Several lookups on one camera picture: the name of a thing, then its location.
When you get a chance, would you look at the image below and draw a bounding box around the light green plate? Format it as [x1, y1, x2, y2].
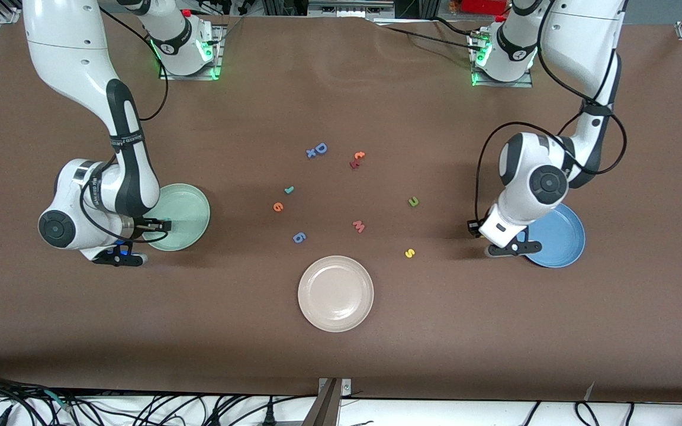
[140, 183, 211, 252]

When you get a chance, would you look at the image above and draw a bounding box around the blue plate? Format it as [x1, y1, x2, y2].
[516, 203, 586, 269]

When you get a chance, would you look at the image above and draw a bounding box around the beige plate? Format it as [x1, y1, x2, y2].
[298, 256, 375, 333]

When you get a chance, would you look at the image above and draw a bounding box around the brown table cover sheet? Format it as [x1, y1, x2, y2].
[0, 9, 682, 404]

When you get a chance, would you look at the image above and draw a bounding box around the red box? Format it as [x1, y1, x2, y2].
[458, 0, 510, 15]

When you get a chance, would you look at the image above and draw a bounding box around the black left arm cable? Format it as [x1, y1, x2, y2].
[474, 0, 628, 221]

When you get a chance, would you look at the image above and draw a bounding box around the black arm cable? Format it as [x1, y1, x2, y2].
[81, 9, 171, 244]
[474, 0, 628, 221]

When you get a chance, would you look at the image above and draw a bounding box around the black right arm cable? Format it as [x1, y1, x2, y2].
[81, 9, 171, 244]

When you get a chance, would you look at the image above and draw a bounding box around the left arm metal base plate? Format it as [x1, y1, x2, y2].
[470, 30, 534, 88]

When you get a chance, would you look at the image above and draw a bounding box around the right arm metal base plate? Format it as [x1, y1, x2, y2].
[159, 24, 224, 80]

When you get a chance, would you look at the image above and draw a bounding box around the teal tipped cable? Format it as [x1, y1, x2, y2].
[39, 388, 75, 413]

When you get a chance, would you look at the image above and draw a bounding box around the black base supply cable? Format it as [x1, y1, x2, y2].
[377, 25, 481, 51]

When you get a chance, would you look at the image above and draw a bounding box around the metal table clamp bracket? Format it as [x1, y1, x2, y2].
[316, 377, 352, 426]

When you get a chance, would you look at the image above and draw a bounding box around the aluminium frame with sockets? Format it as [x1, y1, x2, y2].
[307, 0, 396, 18]

